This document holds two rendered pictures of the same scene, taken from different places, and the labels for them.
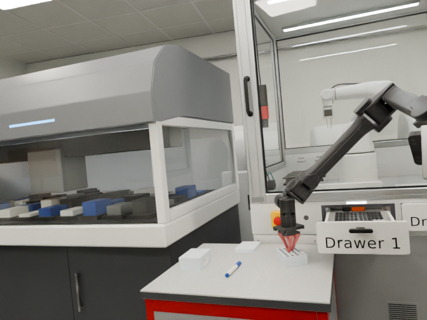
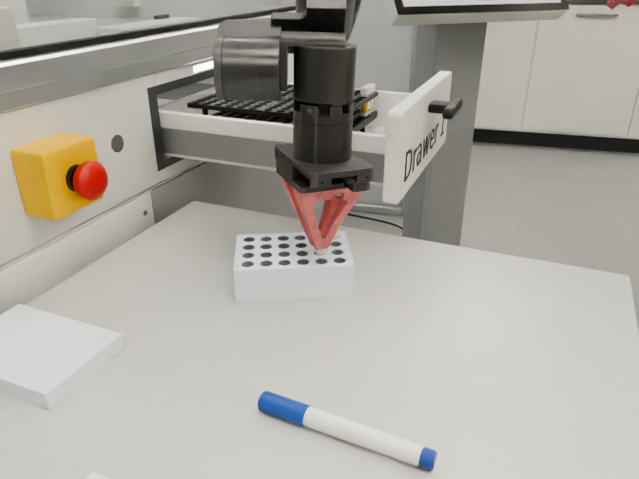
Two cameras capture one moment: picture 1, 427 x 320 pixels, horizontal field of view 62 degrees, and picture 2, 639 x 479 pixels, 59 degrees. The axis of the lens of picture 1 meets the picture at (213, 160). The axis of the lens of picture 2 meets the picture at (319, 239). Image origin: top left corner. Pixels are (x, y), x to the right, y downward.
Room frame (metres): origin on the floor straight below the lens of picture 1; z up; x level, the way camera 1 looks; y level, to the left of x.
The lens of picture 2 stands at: (1.31, 0.27, 1.08)
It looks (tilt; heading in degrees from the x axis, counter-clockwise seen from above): 26 degrees down; 272
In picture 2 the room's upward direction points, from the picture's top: straight up
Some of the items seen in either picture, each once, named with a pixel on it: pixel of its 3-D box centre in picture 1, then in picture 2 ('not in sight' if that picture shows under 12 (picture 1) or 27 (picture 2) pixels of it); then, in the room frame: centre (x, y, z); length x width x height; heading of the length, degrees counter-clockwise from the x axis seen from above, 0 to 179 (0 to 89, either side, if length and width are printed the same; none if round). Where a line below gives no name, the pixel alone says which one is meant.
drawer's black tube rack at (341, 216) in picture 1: (358, 225); (287, 118); (1.39, -0.55, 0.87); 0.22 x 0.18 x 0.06; 160
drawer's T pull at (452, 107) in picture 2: (360, 230); (443, 107); (1.18, -0.47, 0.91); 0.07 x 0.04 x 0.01; 70
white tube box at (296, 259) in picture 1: (290, 256); (293, 264); (1.36, -0.27, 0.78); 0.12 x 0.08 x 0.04; 7
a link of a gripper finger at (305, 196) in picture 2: (290, 239); (318, 202); (1.33, -0.27, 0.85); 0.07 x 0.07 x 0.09; 26
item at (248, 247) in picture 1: (248, 246); (32, 351); (1.58, -0.12, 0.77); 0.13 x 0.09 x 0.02; 159
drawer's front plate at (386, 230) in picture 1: (361, 237); (421, 129); (1.20, -0.48, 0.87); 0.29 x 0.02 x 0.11; 70
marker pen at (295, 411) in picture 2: (233, 268); (342, 428); (1.31, -0.04, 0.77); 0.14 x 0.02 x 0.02; 156
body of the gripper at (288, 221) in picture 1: (288, 221); (322, 137); (1.33, -0.26, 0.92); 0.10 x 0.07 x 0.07; 116
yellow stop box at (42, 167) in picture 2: (279, 219); (62, 175); (1.60, -0.28, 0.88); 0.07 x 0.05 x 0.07; 70
